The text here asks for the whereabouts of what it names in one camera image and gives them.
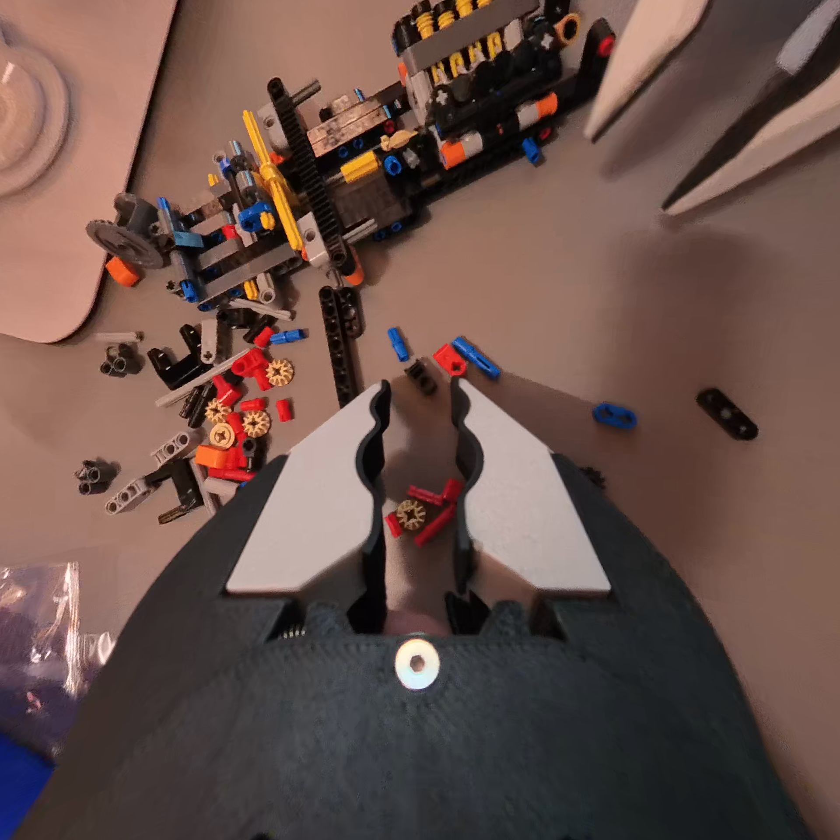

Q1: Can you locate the clear plastic bag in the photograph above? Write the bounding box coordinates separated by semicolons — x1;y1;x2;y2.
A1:
0;561;116;762

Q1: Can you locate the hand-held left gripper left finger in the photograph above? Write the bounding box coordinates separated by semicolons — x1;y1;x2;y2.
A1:
225;379;393;634

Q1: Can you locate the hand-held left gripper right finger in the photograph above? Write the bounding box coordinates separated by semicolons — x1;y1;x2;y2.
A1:
446;377;613;634

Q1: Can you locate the dark grey lego gear assembly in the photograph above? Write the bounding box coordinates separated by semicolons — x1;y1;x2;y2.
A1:
85;192;173;271

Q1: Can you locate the short black lego liftarm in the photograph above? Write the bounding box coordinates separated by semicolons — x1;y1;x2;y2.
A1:
696;387;760;441

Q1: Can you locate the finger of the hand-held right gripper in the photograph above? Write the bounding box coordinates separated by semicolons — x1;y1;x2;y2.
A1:
583;0;713;143
661;0;840;219

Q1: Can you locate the long black lego beam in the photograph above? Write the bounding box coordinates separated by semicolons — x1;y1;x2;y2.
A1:
318;283;365;408

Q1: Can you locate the red lego axle connector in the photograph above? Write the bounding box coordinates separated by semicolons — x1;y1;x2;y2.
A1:
407;478;464;508

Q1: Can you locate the partly built lego vehicle chassis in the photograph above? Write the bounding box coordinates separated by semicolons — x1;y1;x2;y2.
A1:
154;0;619;315

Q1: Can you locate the short red lego axle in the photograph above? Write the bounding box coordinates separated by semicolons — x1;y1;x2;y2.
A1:
413;504;458;547

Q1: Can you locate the pile of lego pieces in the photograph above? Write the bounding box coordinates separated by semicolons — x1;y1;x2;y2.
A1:
75;305;309;526

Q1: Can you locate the long blue lego pin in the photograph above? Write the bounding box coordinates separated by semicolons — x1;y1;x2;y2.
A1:
451;336;501;382

